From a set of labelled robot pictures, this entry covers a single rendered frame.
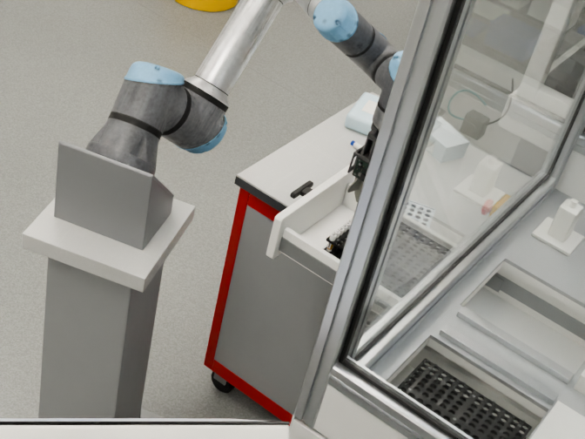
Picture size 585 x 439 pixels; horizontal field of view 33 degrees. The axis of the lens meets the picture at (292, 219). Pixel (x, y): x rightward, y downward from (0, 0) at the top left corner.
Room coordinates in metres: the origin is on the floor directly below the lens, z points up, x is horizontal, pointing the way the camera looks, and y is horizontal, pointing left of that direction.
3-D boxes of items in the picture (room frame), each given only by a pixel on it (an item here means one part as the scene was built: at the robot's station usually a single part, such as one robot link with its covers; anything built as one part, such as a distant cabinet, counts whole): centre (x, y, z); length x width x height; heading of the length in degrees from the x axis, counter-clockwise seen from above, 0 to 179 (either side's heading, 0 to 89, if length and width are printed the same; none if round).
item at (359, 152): (1.68, -0.14, 1.08); 0.09 x 0.08 x 0.12; 153
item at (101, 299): (1.65, 0.38, 0.38); 0.30 x 0.30 x 0.76; 81
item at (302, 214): (1.71, -0.04, 0.87); 0.29 x 0.02 x 0.11; 153
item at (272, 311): (2.07, -0.24, 0.38); 0.62 x 0.58 x 0.76; 153
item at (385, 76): (1.69, -0.14, 1.24); 0.09 x 0.08 x 0.11; 38
